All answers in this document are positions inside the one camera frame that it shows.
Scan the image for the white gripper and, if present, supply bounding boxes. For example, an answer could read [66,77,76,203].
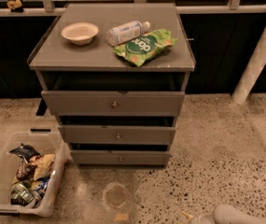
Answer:
[181,211,216,224]

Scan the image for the grey bottom drawer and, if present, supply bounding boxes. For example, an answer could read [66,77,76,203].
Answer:
[70,150,170,166]

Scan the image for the grey drawer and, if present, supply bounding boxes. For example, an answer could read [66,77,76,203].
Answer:
[41,91,185,117]
[70,150,170,166]
[59,125,175,145]

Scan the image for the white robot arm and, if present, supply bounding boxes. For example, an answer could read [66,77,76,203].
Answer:
[186,204,266,224]

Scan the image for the grey middle drawer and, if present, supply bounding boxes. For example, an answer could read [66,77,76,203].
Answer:
[59,125,175,145]

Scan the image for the grey drawer cabinet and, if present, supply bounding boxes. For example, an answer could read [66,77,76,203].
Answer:
[28,3,195,153]

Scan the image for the grey top drawer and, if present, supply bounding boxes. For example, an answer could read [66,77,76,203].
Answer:
[41,91,185,117]

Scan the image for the blue soda can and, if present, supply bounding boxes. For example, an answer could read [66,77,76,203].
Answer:
[33,176,50,201]

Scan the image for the clear plastic bin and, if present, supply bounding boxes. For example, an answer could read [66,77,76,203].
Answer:
[0,133,66,217]

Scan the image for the green soda can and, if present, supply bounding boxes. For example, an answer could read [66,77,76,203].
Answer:
[10,183,35,206]

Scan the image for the brown snack bag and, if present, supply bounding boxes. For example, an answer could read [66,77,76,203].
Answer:
[16,162,35,180]

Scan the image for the green snack bag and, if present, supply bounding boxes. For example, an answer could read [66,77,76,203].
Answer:
[113,29,177,67]

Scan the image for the dark blue snack bag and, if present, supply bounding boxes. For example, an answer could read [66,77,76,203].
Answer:
[9,143,39,160]

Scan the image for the clear plastic water bottle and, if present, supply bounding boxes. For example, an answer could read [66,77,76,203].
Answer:
[106,21,150,47]

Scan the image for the white diagonal pillar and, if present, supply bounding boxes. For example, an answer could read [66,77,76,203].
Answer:
[231,26,266,105]

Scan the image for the white paper bowl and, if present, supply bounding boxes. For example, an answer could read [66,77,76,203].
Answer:
[61,22,99,46]

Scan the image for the yellow black toy figure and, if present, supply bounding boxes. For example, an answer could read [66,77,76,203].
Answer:
[7,0,23,12]

